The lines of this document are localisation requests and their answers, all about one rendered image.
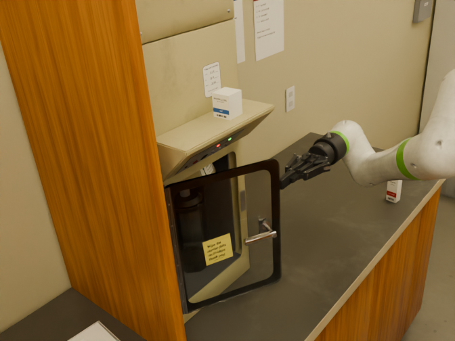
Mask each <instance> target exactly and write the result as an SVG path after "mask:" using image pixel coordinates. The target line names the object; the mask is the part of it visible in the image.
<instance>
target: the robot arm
mask: <svg viewBox="0 0 455 341"><path fill-rule="evenodd" d="M340 159H342V160H343V162H344V163H345V165H346V166H347V168H348V170H349V172H350V173H351V176H352V177H353V180H354V181H355V182H356V183H357V184H359V185H361V186H364V187H373V186H375V185H378V184H379V183H383V182H386V181H396V180H409V181H424V180H437V179H449V178H452V177H455V69H453V70H451V71H450V72H449V73H447V74H446V75H445V77H444V78H443V80H442V81H441V83H440V86H439V90H438V92H437V97H436V100H435V103H434V106H433V109H432V112H431V115H430V117H429V120H428V122H427V124H426V126H425V128H424V130H423V132H422V133H421V134H419V135H416V136H414V137H409V138H407V139H405V140H403V141H402V142H400V143H399V144H397V145H395V146H393V147H391V148H389V149H388V150H385V151H382V152H377V153H376V152H375V151H374V150H373V149H372V147H371V145H370V143H369V142H368V140H367V138H366V136H365V134H364V132H363V130H362V128H361V126H360V125H359V124H358V123H356V122H354V121H352V120H342V121H340V122H338V123H336V124H335V125H334V126H333V128H332V129H331V130H330V131H327V134H325V135H323V136H322V137H320V138H319V139H317V140H316V141H315V142H314V143H313V146H312V147H310V149H309V150H308V152H307V153H305V154H302V156H298V155H297V154H293V157H292V158H291V159H290V161H289V162H288V163H287V165H286V166H285V173H284V174H283V175H282V176H281V177H280V189H281V190H283V189H284V188H285V187H287V186H288V185H290V184H291V183H294V182H295V181H297V180H300V179H303V180H304V181H306V180H308V179H311V178H313V177H315V176H317V175H320V174H322V173H325V172H328V171H330V166H331V165H333V164H335V163H336V162H338V161H339V160H340ZM300 160H301V161H300ZM299 161H300V162H299ZM307 174H308V176H307Z"/></svg>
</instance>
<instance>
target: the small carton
mask: <svg viewBox="0 0 455 341"><path fill-rule="evenodd" d="M212 100H213V115H214V117H217V118H222V119H226V120H231V119H233V118H235V117H237V116H239V115H241V114H242V91H241V90H240V89H233V88H229V87H224V88H222V89H219V90H217V91H215V92H212Z"/></svg>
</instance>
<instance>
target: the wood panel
mask: <svg viewBox="0 0 455 341"><path fill-rule="evenodd" d="M0 42H1V46H2V49H3V53H4V56H5V60H6V62H7V67H8V70H9V74H10V76H11V79H12V83H13V86H14V91H15V93H16V97H17V100H18V104H19V107H20V111H21V114H22V118H23V121H24V125H25V128H26V132H27V135H28V139H29V142H30V146H31V149H32V153H33V156H34V159H35V163H36V165H37V170H38V172H39V176H40V180H41V184H42V186H43V191H44V193H45V197H46V200H47V205H48V207H49V211H50V214H51V218H52V221H53V226H54V228H55V230H56V235H57V238H58V242H59V245H60V249H61V251H62V256H63V259H64V263H65V265H66V270H67V273H68V276H69V280H70V284H71V286H72V288H74V289H75V290H76V291H78V292H79V293H81V294H82V295H84V296H85V297H86V298H88V299H89V300H90V301H92V302H93V303H95V304H96V305H98V306H99V307H100V308H102V309H103V310H105V311H106V312H107V313H109V314H110V315H112V316H113V317H114V318H116V319H118V320H119V321H120V322H121V323H123V324H124V325H126V326H127V327H128V328H130V329H132V330H133V331H134V332H135V333H137V334H139V335H140V336H141V337H142V338H144V339H145V340H147V341H187V340H186V331H185V327H184V322H183V313H182V308H181V300H180V295H179V286H178V282H177V274H176V268H175V260H174V255H173V247H172V241H171V233H170V229H169V220H168V215H167V207H166V202H165V193H164V188H163V180H162V175H161V170H160V161H159V157H158V148H157V143H156V135H155V130H154V121H153V116H152V108H151V103H150V94H149V90H148V82H147V76H146V68H145V63H144V55H143V49H142V41H141V37H140V31H139V23H138V18H137V10H136V4H135V0H0Z"/></svg>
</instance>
